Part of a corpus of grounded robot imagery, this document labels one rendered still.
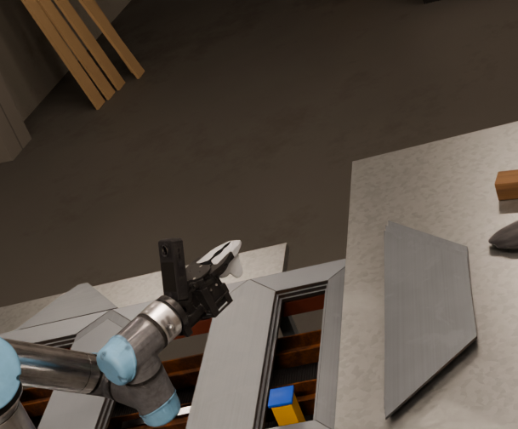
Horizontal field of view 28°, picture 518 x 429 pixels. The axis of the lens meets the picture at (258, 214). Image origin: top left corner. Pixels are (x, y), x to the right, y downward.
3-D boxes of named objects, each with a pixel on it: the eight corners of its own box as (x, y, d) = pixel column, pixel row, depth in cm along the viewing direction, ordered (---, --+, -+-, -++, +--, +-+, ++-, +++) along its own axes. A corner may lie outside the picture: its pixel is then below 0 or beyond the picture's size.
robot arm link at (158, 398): (152, 391, 193) (130, 346, 188) (192, 406, 185) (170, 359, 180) (123, 420, 188) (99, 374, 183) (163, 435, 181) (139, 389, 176)
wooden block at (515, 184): (498, 201, 252) (493, 184, 250) (502, 187, 257) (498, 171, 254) (539, 197, 248) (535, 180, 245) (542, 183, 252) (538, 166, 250)
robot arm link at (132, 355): (105, 385, 180) (85, 348, 176) (147, 346, 186) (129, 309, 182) (133, 395, 175) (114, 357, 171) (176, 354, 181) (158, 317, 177)
